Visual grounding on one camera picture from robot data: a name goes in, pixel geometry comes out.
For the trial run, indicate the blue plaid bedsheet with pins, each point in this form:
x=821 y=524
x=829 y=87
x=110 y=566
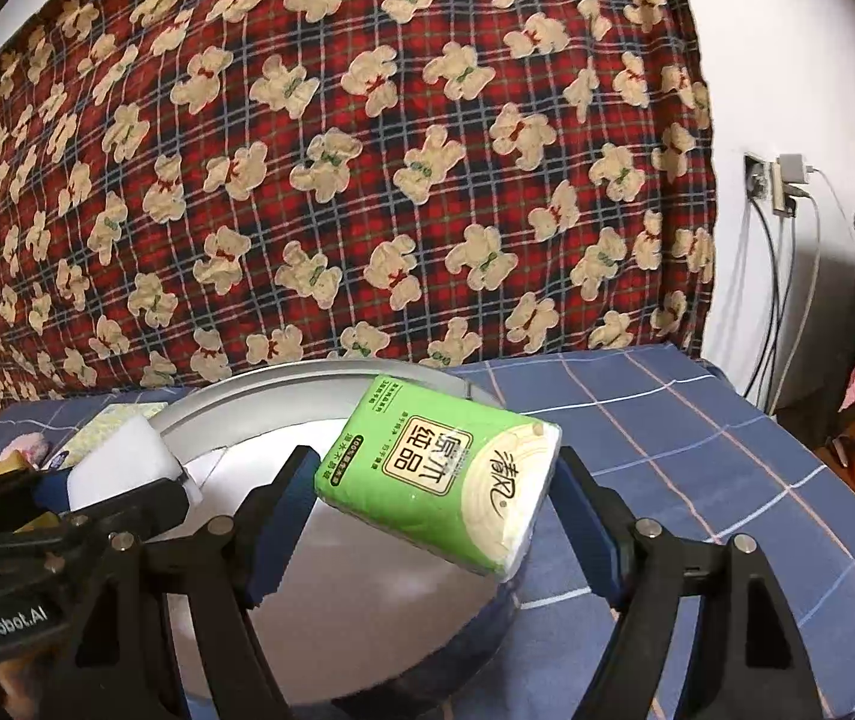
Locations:
x=660 y=420

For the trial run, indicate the white yellow tissue box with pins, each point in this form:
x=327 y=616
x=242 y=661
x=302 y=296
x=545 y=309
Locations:
x=127 y=457

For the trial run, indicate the wall socket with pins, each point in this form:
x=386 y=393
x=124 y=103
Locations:
x=755 y=176

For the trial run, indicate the white charger plug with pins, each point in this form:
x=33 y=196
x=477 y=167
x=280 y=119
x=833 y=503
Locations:
x=791 y=166

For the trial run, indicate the grey power adapter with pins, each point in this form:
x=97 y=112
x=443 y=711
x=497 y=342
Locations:
x=781 y=199

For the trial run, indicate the pink-edged white cloth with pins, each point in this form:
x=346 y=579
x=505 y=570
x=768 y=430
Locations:
x=22 y=450

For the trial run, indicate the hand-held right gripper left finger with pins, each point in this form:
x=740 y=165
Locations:
x=277 y=532

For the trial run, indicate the silver metal basin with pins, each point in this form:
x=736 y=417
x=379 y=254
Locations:
x=367 y=615

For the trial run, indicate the green tissue pack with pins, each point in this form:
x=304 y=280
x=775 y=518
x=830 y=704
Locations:
x=435 y=465

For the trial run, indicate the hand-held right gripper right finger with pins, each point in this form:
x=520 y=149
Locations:
x=592 y=532

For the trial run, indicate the red plaid bear-print blanket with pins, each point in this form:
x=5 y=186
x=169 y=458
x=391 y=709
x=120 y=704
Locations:
x=322 y=165

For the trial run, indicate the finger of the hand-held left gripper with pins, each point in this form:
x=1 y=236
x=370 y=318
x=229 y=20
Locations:
x=48 y=491
x=135 y=502

